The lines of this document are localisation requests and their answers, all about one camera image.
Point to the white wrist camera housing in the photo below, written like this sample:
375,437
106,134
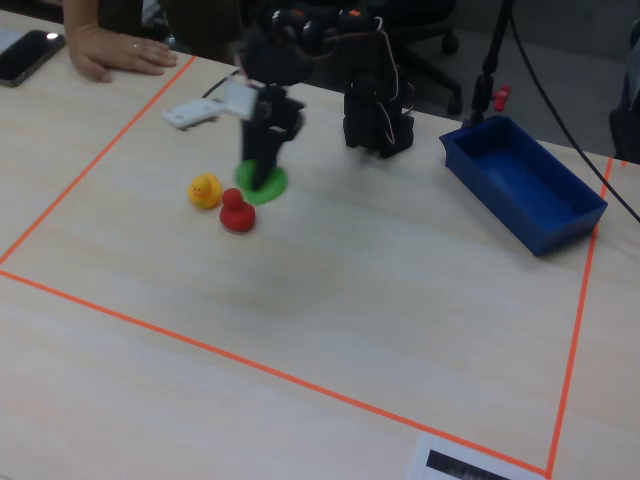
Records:
220,106

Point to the red clamp knob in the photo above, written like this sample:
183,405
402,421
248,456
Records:
502,96

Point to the black smartphone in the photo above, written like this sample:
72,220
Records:
26,56

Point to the black office chair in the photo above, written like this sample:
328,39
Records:
440,55

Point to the black camera stand pole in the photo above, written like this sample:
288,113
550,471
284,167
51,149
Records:
489,65

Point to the orange tape strip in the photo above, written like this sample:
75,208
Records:
95,160
580,310
280,372

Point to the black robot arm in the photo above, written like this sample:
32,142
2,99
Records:
372,90

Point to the person's bare hand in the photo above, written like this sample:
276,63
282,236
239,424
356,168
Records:
112,50

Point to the green rubber duck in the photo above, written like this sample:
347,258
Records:
272,186

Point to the white paper label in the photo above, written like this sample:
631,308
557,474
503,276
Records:
465,462

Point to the yellow rubber duck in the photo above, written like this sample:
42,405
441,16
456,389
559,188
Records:
205,191

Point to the person's forearm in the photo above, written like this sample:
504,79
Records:
80,12

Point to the red rubber duck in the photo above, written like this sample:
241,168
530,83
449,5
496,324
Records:
236,212

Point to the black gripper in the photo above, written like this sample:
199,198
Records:
270,131

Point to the blue plastic box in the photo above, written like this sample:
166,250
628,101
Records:
525,185

